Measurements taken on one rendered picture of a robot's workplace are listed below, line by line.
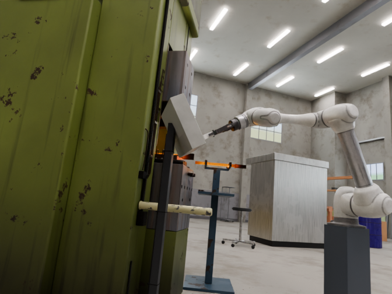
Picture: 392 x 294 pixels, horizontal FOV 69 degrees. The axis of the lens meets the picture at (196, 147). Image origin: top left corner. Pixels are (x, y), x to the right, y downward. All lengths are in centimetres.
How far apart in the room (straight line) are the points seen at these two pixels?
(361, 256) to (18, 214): 217
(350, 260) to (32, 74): 240
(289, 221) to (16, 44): 516
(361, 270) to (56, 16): 264
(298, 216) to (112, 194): 477
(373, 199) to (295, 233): 409
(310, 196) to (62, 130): 525
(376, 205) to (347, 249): 35
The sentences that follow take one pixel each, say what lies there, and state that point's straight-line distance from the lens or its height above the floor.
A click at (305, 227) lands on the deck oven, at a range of 625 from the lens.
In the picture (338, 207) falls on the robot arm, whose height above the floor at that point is 72.
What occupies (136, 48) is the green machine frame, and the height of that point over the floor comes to 162.
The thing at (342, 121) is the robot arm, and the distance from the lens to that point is 201.
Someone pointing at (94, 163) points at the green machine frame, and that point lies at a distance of 187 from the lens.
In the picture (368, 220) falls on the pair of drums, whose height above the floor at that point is 63.
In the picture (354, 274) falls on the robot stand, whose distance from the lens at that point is 225.
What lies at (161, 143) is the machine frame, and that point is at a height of 113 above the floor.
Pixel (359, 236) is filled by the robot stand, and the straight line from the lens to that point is 226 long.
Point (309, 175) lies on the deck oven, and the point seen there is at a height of 143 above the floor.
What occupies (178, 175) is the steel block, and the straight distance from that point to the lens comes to 196.
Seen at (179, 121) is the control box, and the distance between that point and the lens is 142.
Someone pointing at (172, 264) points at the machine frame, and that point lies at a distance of 198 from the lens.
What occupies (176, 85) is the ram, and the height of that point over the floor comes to 149.
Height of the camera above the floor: 66
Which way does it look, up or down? 11 degrees up
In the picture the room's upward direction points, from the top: 5 degrees clockwise
